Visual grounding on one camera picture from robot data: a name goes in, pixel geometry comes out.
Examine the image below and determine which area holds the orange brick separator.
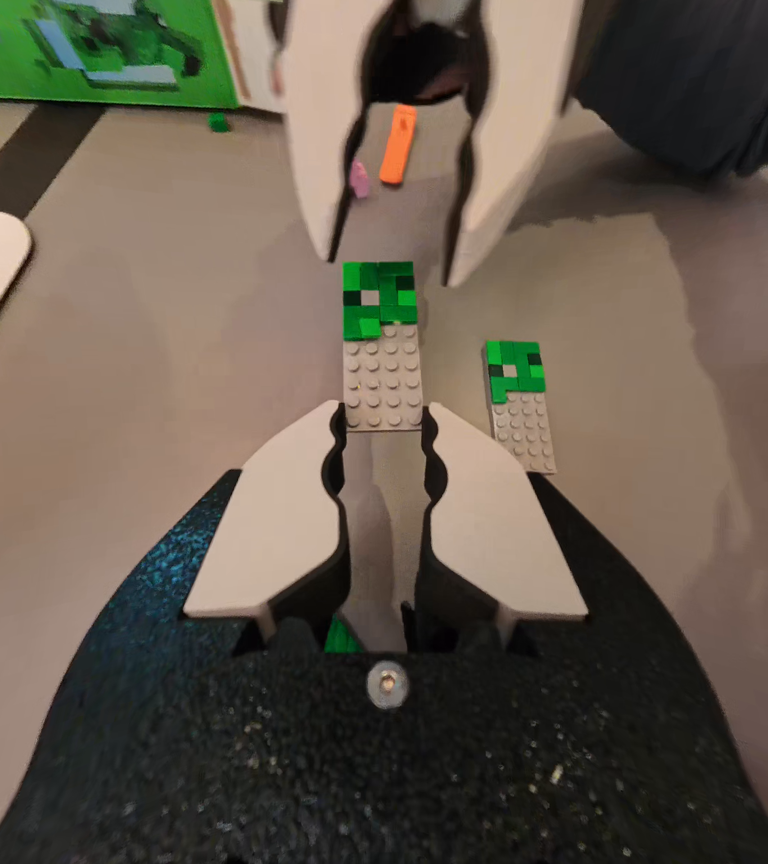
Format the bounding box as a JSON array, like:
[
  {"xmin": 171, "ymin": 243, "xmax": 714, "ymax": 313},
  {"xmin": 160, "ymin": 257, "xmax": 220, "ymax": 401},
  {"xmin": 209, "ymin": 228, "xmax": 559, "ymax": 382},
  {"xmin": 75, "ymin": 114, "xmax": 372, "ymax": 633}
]
[{"xmin": 379, "ymin": 104, "xmax": 419, "ymax": 185}]

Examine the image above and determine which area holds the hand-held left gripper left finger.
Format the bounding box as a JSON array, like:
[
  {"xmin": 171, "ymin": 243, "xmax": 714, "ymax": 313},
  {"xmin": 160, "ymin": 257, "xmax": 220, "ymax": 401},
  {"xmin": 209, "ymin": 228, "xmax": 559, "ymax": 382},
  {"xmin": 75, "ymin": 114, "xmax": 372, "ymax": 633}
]
[{"xmin": 183, "ymin": 400, "xmax": 354, "ymax": 642}]

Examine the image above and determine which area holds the grey desk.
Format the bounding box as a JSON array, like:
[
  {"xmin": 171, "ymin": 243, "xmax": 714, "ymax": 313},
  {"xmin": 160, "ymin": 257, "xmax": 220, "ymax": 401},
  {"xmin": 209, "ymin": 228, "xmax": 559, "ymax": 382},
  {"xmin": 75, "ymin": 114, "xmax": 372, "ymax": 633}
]
[{"xmin": 0, "ymin": 94, "xmax": 768, "ymax": 864}]

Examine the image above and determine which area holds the grey plate with green tiles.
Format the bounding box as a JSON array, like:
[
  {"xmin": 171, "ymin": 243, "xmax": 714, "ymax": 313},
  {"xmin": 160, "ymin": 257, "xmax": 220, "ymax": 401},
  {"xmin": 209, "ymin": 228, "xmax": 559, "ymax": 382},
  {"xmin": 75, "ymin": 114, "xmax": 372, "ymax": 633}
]
[
  {"xmin": 342, "ymin": 262, "xmax": 424, "ymax": 433},
  {"xmin": 485, "ymin": 341, "xmax": 558, "ymax": 475}
]

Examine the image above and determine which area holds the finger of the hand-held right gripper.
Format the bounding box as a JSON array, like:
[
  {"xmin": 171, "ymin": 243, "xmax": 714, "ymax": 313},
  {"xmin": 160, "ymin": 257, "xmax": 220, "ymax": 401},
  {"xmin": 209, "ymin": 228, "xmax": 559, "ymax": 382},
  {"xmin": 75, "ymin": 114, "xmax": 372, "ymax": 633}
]
[
  {"xmin": 441, "ymin": 0, "xmax": 585, "ymax": 289},
  {"xmin": 283, "ymin": 0, "xmax": 393, "ymax": 264}
]

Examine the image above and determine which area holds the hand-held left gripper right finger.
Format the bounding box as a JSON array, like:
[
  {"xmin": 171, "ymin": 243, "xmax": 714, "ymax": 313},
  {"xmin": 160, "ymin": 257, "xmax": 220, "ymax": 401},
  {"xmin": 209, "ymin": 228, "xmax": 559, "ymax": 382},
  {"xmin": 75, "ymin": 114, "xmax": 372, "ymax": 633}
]
[{"xmin": 418, "ymin": 402, "xmax": 591, "ymax": 642}]

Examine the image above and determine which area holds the green toy box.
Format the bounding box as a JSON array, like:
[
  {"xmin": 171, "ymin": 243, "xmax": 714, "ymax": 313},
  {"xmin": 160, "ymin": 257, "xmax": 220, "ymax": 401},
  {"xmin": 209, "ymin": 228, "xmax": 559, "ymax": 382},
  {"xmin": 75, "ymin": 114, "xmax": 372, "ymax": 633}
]
[{"xmin": 0, "ymin": 0, "xmax": 242, "ymax": 110}]

